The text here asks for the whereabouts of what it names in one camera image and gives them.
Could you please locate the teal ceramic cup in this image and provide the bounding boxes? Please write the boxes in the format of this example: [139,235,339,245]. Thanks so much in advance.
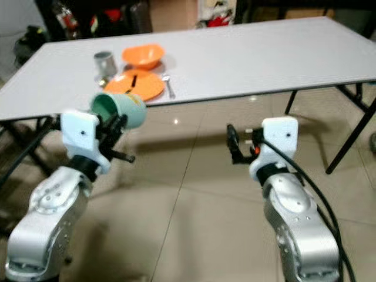
[90,91,147,132]

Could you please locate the orange plastic plate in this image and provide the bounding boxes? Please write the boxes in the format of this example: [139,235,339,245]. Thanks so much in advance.
[103,69,166,101]

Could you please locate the black folding table leg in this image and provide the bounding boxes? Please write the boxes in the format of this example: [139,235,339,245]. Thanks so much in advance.
[284,90,301,116]
[325,83,376,175]

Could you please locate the silver metal spoon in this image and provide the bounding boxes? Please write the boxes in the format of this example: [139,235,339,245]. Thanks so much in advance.
[161,74,177,100]

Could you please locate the grey metal cup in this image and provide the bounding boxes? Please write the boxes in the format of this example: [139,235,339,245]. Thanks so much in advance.
[93,51,118,81]

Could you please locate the orange plastic bowl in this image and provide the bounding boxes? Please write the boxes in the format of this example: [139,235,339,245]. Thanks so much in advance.
[122,43,166,71]

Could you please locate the red white packet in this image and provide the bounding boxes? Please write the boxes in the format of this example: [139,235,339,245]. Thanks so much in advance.
[90,8,125,34]

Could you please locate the brown cardboard box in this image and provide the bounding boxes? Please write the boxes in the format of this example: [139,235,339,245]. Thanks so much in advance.
[149,0,199,32]

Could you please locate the black bag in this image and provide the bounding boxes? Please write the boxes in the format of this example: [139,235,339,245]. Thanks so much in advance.
[12,25,45,65]

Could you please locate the white red printed bag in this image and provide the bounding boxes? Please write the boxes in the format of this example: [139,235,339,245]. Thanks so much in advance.
[196,0,238,29]

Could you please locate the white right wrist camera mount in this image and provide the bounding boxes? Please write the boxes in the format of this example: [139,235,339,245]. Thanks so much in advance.
[248,116,300,181]

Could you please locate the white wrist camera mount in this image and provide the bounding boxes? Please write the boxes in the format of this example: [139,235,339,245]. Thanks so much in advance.
[248,116,300,181]
[61,109,113,174]

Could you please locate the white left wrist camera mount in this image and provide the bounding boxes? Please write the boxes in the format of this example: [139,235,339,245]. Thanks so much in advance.
[61,109,113,174]

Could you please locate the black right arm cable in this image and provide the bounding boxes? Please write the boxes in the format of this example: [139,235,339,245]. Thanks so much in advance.
[260,138,357,282]

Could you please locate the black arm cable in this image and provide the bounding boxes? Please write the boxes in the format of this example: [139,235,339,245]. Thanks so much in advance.
[260,138,357,282]
[0,116,64,190]

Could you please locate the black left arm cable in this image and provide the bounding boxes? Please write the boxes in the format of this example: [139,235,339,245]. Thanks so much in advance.
[0,116,64,190]

